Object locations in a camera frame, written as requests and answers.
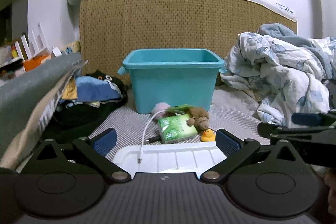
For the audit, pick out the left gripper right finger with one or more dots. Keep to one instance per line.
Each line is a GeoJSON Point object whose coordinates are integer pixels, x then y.
{"type": "Point", "coordinates": [249, 161]}

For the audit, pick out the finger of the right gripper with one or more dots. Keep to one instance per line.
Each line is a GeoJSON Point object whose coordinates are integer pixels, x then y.
{"type": "Point", "coordinates": [266, 130]}
{"type": "Point", "coordinates": [320, 119]}

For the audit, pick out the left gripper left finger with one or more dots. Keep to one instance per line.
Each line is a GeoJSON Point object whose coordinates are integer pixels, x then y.
{"type": "Point", "coordinates": [91, 153]}

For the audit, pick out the yellow rubber duck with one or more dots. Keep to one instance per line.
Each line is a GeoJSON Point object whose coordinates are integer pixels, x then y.
{"type": "Point", "coordinates": [208, 135]}

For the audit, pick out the brown plush keychain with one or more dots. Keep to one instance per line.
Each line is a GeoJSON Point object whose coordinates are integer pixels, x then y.
{"type": "Point", "coordinates": [199, 118]}

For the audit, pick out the green tissue pack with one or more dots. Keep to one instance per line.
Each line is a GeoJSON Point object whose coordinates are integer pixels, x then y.
{"type": "Point", "coordinates": [175, 129]}

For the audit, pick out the black pen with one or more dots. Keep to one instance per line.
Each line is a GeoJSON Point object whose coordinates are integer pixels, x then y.
{"type": "Point", "coordinates": [152, 140]}

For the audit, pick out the person's right hand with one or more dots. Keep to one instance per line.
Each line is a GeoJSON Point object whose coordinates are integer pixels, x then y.
{"type": "Point", "coordinates": [330, 181]}

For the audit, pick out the white plastic bin lid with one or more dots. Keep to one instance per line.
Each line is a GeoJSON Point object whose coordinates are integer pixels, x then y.
{"type": "Point", "coordinates": [170, 158]}

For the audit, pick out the black clothing pile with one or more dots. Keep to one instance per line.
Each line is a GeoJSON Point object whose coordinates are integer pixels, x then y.
{"type": "Point", "coordinates": [73, 119]}

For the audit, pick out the floral white blue quilt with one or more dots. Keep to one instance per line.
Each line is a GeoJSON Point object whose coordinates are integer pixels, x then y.
{"type": "Point", "coordinates": [282, 77]}

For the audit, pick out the grey pillow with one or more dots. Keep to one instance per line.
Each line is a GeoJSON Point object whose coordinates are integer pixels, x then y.
{"type": "Point", "coordinates": [28, 103]}

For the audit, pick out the yellow cloth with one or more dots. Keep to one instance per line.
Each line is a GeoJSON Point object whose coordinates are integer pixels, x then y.
{"type": "Point", "coordinates": [70, 92]}

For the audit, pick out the blue and white cloth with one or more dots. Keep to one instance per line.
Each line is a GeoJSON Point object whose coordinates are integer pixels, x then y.
{"type": "Point", "coordinates": [90, 89]}

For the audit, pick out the teal plastic storage bin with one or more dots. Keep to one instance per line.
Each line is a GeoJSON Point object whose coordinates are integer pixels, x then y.
{"type": "Point", "coordinates": [175, 76]}

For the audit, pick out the grey blue blanket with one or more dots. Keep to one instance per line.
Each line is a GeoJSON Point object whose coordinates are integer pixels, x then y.
{"type": "Point", "coordinates": [296, 40]}

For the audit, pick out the white router with antennas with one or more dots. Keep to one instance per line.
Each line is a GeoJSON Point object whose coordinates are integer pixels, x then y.
{"type": "Point", "coordinates": [28, 49]}

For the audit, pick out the woven rattan headboard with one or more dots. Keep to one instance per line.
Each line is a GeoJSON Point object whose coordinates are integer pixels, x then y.
{"type": "Point", "coordinates": [110, 29]}

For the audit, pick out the pink plush keychain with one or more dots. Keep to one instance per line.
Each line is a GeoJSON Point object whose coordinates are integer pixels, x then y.
{"type": "Point", "coordinates": [159, 110]}

